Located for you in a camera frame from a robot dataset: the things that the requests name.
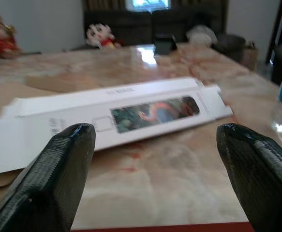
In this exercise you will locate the bright window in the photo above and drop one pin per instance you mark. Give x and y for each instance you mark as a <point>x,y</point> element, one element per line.
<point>148,4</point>

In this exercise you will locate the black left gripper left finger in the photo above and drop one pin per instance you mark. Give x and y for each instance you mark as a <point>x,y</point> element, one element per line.
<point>48,174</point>

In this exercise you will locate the cartoon boy plush doll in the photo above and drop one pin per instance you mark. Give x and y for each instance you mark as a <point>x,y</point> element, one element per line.
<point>99,33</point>

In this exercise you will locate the small black stand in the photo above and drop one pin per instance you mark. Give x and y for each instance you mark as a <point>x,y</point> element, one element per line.
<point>163,43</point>

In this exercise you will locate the red and gold doll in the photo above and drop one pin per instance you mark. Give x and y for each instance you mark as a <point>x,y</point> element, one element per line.
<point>0,41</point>

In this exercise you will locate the marble table with red edge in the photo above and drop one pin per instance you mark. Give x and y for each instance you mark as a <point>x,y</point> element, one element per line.
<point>160,183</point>

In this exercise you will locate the brown cardboard box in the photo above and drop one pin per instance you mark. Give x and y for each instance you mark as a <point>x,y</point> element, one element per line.
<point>250,56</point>

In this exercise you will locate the long white windowed carton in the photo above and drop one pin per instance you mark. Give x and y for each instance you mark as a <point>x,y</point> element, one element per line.
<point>82,108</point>

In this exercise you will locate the dark grey fabric sofa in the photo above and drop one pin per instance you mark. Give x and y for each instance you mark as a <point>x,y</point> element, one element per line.
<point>131,26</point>

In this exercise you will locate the white fluffy cushion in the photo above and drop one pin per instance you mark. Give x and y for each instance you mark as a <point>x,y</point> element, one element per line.
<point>201,33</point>

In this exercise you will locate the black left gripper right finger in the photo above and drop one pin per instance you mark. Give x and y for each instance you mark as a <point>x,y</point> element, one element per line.
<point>259,178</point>

